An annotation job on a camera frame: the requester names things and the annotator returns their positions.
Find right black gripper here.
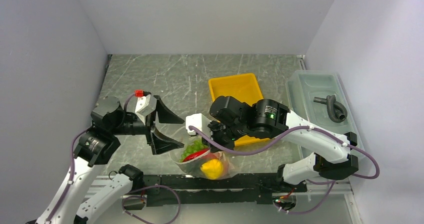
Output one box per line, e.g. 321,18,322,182
201,120,248,152

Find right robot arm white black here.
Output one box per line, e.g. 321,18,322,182
202,96,359,192

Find clear dotted zip top bag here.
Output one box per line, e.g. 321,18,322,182
168,113,238,181

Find green toy grapes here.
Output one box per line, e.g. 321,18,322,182
180,140,208,162

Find red toy chili pepper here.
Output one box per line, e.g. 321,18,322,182
182,149,210,163

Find grey corrugated hose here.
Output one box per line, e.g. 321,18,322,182
312,94,348,124

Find yellow plastic tray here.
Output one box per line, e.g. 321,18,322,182
207,72,271,148

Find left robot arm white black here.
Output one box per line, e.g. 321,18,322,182
34,90,184,224

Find yellow toy pear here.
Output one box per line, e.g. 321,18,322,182
200,159,225,180

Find black base frame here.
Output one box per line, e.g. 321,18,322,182
144,173,307,205

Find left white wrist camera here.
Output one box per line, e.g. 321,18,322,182
134,90,157,124

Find clear plastic storage box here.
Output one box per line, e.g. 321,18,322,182
286,70,364,150

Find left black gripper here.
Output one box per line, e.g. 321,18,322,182
111,95,185,152

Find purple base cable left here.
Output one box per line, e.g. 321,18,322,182
121,185,181,224

